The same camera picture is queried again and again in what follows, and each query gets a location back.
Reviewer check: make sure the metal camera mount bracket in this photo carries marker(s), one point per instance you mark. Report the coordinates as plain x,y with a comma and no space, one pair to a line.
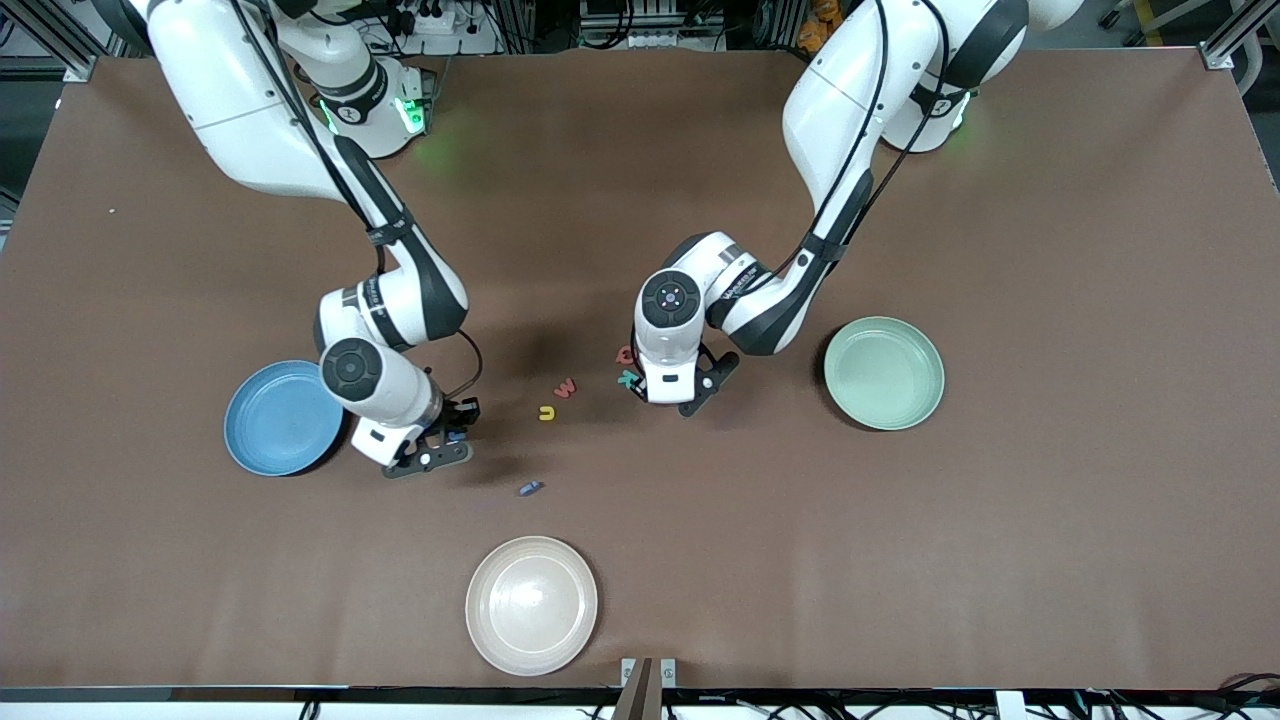
640,695

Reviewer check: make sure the teal capital letter R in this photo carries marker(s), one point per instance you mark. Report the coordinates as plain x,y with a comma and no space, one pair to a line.
626,378

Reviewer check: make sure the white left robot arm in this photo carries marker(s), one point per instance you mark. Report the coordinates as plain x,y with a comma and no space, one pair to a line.
850,100

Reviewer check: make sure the green round plate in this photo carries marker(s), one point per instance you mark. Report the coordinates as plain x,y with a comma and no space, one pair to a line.
885,375

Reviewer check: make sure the grey base connector box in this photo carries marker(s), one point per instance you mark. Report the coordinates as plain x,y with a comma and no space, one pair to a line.
418,105

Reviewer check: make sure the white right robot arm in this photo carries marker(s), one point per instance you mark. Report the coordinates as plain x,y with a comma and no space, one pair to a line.
230,100

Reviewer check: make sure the white electronics box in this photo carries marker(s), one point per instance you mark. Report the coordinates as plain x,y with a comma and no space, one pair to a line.
650,38

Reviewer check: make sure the aluminium frame profile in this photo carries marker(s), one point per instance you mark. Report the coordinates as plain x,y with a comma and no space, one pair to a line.
80,65
1220,55

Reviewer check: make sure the red capital letter Q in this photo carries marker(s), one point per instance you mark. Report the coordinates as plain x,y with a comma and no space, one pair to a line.
621,356

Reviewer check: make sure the blue round plate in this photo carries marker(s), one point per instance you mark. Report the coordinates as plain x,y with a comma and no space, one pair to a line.
275,425

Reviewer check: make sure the red lowercase letter w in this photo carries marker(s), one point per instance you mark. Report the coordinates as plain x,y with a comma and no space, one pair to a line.
566,390

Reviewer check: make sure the white power strip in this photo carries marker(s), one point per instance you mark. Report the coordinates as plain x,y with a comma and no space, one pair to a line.
455,40

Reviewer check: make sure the orange packaged snacks pile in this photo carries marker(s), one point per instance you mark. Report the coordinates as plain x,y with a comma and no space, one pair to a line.
815,35

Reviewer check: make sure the beige round plate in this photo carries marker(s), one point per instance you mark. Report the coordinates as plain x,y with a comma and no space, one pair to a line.
530,605

